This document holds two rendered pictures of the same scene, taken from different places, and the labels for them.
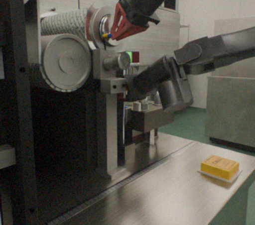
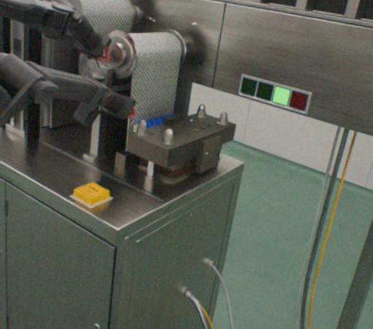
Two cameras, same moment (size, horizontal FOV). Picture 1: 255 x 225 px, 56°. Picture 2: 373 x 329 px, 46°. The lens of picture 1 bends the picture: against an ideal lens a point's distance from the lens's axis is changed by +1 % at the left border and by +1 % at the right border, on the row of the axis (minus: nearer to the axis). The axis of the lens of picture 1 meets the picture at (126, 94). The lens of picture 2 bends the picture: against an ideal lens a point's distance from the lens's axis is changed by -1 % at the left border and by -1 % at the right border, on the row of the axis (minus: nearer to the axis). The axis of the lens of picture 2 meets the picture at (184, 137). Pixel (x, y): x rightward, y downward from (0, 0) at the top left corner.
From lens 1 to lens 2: 1.49 m
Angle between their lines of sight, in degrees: 78
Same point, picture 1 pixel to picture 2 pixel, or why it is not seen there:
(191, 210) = (41, 175)
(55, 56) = (85, 63)
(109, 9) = (117, 38)
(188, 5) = not seen: outside the picture
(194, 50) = not seen: hidden behind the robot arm
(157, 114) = (142, 144)
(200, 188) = (65, 183)
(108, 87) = not seen: hidden behind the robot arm
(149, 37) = (344, 78)
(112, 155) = (94, 144)
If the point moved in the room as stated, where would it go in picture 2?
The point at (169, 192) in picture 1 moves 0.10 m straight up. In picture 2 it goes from (63, 172) to (63, 141)
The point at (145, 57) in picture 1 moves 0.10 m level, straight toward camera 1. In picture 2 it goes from (324, 108) to (292, 105)
